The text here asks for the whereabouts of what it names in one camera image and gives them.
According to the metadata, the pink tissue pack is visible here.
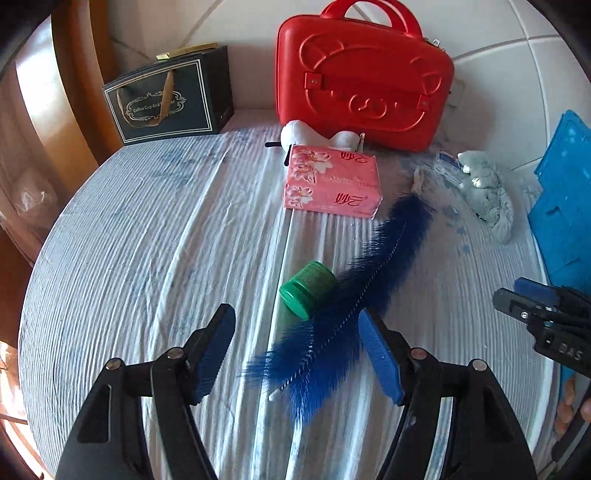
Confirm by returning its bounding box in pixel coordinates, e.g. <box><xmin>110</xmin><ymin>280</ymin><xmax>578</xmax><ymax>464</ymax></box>
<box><xmin>283</xmin><ymin>144</ymin><xmax>384</xmax><ymax>219</ymax></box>

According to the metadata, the grey plush toy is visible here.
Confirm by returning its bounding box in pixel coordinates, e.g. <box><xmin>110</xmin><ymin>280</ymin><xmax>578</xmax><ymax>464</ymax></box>
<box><xmin>457</xmin><ymin>150</ymin><xmax>514</xmax><ymax>244</ymax></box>

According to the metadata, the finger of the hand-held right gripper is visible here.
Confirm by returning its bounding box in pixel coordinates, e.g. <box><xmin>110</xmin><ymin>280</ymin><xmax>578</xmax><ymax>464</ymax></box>
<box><xmin>492</xmin><ymin>288</ymin><xmax>561</xmax><ymax>340</ymax></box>
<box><xmin>514</xmin><ymin>277</ymin><xmax>591</xmax><ymax>319</ymax></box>

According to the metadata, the dark gift box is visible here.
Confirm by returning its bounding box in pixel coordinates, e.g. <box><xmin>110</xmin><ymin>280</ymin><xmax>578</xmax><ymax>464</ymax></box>
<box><xmin>102</xmin><ymin>42</ymin><xmax>235</xmax><ymax>146</ymax></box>

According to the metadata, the white wall socket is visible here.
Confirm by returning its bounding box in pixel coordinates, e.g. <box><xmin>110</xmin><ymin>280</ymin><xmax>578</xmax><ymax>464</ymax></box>
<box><xmin>445</xmin><ymin>76</ymin><xmax>467</xmax><ymax>112</ymax></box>

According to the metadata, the blue plastic crate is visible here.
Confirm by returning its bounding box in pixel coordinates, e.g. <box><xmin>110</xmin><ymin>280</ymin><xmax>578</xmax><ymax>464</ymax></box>
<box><xmin>527</xmin><ymin>110</ymin><xmax>591</xmax><ymax>296</ymax></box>

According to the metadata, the red hard-shell suitcase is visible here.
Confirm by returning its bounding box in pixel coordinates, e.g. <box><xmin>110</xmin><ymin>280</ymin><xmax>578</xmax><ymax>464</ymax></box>
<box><xmin>276</xmin><ymin>0</ymin><xmax>455</xmax><ymax>153</ymax></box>

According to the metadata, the white plush toy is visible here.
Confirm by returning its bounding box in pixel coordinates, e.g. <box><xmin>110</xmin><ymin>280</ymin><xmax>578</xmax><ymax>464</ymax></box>
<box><xmin>265</xmin><ymin>119</ymin><xmax>365</xmax><ymax>168</ymax></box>

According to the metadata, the person's right hand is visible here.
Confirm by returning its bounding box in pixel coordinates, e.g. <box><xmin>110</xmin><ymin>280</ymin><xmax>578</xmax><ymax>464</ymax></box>
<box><xmin>554</xmin><ymin>376</ymin><xmax>591</xmax><ymax>437</ymax></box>

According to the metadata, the wooden door frame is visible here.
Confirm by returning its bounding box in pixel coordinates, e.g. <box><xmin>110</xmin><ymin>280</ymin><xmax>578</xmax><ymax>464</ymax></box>
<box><xmin>0</xmin><ymin>0</ymin><xmax>116</xmax><ymax>264</ymax></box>

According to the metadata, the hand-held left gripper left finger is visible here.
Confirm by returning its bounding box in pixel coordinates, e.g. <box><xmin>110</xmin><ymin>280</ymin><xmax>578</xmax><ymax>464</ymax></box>
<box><xmin>55</xmin><ymin>303</ymin><xmax>237</xmax><ymax>480</ymax></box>

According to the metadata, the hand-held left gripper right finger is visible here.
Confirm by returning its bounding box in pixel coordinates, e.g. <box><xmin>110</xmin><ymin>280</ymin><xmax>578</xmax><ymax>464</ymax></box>
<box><xmin>359</xmin><ymin>308</ymin><xmax>539</xmax><ymax>480</ymax></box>

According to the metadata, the green capped bottle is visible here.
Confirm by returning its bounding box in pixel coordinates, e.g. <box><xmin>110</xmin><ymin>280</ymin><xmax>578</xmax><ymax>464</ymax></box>
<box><xmin>272</xmin><ymin>261</ymin><xmax>338</xmax><ymax>352</ymax></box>

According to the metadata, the blue bottle brush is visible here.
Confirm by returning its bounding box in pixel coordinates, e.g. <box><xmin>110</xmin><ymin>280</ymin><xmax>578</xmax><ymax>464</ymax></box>
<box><xmin>240</xmin><ymin>168</ymin><xmax>435</xmax><ymax>428</ymax></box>

